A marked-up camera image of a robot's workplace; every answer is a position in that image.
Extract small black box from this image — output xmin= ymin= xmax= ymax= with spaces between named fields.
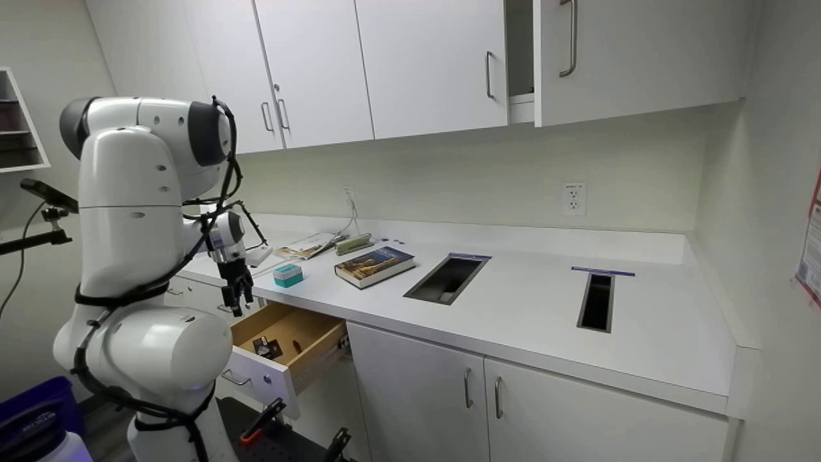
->
xmin=251 ymin=337 xmax=285 ymax=361

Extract stack of books and papers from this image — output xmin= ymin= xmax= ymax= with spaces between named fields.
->
xmin=269 ymin=231 xmax=340 ymax=265

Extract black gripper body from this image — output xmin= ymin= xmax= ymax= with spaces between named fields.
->
xmin=216 ymin=255 xmax=257 ymax=296

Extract teal cardboard box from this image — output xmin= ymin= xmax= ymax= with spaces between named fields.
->
xmin=272 ymin=262 xmax=304 ymax=289

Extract white wall outlet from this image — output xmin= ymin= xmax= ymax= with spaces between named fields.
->
xmin=559 ymin=180 xmax=590 ymax=217

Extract wall poster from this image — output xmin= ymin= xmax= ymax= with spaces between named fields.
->
xmin=792 ymin=165 xmax=821 ymax=314

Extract white lower cabinet door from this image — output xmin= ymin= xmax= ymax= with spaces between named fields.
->
xmin=481 ymin=356 xmax=733 ymax=462
xmin=343 ymin=319 xmax=490 ymax=462

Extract wide rectangular countertop opening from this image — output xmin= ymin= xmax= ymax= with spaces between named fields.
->
xmin=403 ymin=251 xmax=493 ymax=307

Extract white upper cabinets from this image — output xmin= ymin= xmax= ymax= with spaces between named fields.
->
xmin=82 ymin=0 xmax=757 ymax=156

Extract white open shelf unit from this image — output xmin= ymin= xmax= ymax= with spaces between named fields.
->
xmin=0 ymin=65 xmax=51 ymax=180

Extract open wooden drawer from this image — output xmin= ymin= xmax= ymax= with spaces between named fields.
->
xmin=218 ymin=301 xmax=349 ymax=419

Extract black and red clamp tools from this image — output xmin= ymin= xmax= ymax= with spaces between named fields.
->
xmin=234 ymin=394 xmax=357 ymax=462

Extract black camera on stand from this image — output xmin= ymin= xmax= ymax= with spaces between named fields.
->
xmin=0 ymin=174 xmax=85 ymax=260

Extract blue bin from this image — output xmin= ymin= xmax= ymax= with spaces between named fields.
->
xmin=0 ymin=375 xmax=86 ymax=462

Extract white cable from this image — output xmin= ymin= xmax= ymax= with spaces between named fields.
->
xmin=340 ymin=190 xmax=359 ymax=239

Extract narrow countertop slot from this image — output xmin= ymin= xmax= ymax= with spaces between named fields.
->
xmin=570 ymin=265 xmax=638 ymax=333

